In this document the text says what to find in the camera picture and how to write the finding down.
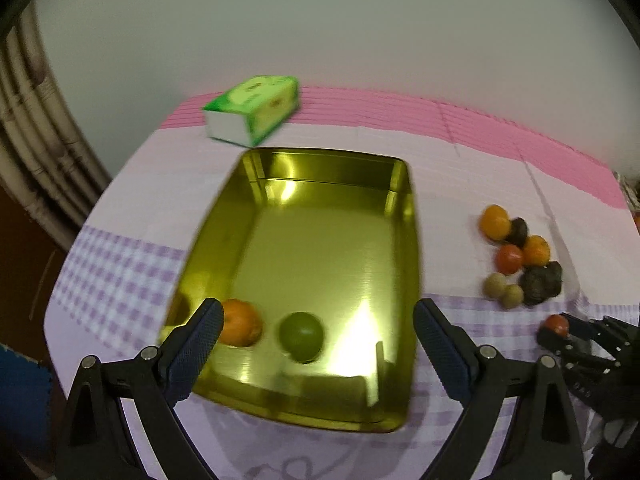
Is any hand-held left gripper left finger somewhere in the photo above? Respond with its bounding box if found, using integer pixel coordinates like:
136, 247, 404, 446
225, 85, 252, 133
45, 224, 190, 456
56, 298, 225, 480

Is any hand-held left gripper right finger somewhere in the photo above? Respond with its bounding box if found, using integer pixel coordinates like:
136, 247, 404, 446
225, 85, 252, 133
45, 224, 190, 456
412, 298, 587, 480

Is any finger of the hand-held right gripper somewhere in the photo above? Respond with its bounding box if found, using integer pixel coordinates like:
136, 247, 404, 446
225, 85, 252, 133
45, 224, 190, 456
537, 327, 576, 358
560, 312, 601, 341

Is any small orange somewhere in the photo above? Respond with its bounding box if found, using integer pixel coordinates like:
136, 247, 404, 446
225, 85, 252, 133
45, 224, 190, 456
522, 235, 551, 267
220, 299, 264, 347

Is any red tomato with stem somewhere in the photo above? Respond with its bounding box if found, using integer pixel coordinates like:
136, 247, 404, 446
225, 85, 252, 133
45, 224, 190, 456
495, 244, 525, 276

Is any dark round fruit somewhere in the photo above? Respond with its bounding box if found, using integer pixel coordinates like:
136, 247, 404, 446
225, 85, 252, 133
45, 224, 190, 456
506, 217, 530, 248

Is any gold and maroon tin box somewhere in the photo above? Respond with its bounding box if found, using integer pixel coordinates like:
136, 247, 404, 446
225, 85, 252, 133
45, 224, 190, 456
159, 147, 425, 433

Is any green lime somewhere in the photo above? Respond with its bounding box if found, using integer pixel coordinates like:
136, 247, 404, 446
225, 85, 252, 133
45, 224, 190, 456
278, 311, 326, 364

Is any large orange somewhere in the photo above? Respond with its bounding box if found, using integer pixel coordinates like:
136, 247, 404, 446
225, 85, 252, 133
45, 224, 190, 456
480, 204, 511, 241

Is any dark clutter pile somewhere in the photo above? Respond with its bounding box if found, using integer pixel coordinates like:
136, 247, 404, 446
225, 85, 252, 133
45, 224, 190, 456
614, 170, 640, 233

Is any blue foam mat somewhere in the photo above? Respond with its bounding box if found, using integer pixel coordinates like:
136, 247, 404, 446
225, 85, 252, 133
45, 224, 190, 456
0, 342, 56, 461

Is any brown cabinet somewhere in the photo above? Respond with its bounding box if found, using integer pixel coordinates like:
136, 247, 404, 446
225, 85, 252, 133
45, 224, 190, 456
0, 185, 76, 356

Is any pink and purple tablecloth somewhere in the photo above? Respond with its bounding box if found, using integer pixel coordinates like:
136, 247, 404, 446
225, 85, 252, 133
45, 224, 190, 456
42, 85, 640, 480

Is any green tissue pack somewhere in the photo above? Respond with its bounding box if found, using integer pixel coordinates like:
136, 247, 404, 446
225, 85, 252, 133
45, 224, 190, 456
202, 75, 301, 149

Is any beige ribbed curtain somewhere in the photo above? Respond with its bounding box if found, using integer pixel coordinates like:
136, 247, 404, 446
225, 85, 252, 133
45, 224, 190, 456
0, 0, 113, 252

